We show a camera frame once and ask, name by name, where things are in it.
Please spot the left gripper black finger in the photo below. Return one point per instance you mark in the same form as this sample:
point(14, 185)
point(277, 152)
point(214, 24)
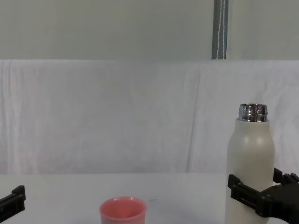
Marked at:
point(14, 200)

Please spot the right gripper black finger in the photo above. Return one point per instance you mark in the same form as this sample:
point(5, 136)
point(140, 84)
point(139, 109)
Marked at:
point(243, 192)
point(286, 179)

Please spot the cream vacuum bottle steel neck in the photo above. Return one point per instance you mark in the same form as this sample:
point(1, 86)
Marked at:
point(251, 158)

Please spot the white table cloth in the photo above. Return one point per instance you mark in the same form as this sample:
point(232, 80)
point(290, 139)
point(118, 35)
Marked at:
point(182, 198)

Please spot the pink cup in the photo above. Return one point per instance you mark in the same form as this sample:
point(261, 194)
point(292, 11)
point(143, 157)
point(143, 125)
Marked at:
point(122, 213)

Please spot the white draped backdrop cloth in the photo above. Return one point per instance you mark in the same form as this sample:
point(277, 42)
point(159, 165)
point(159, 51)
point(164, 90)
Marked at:
point(116, 116)

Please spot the grey striped post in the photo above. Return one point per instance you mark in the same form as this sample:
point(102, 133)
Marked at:
point(219, 30)

